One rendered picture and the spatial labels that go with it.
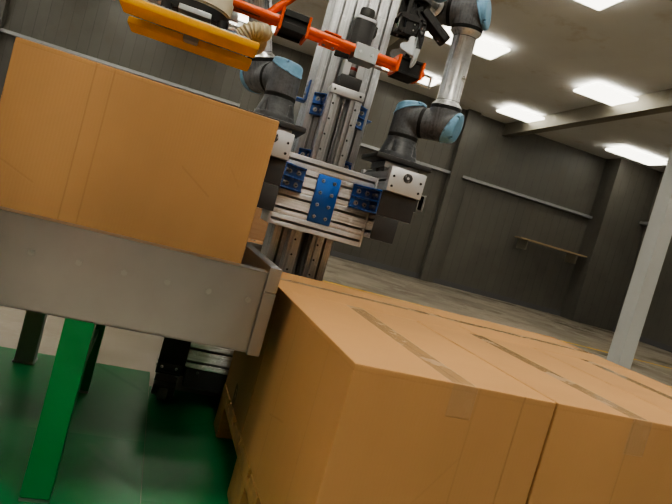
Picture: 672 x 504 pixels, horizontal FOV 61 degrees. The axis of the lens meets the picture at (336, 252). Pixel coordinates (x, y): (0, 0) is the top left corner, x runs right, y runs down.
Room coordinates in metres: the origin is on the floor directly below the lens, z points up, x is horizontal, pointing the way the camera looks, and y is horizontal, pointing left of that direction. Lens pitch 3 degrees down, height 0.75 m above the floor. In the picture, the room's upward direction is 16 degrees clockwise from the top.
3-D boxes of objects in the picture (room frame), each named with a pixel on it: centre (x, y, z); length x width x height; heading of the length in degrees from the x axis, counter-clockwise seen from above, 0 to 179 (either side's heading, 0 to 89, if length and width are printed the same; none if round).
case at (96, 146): (1.51, 0.56, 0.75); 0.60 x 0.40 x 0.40; 106
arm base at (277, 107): (2.10, 0.35, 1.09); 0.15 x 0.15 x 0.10
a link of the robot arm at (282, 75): (2.10, 0.36, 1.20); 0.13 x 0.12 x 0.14; 49
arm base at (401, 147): (2.21, -0.13, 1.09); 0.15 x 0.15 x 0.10
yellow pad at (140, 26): (1.62, 0.55, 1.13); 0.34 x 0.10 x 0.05; 106
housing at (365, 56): (1.65, 0.08, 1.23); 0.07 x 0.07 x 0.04; 16
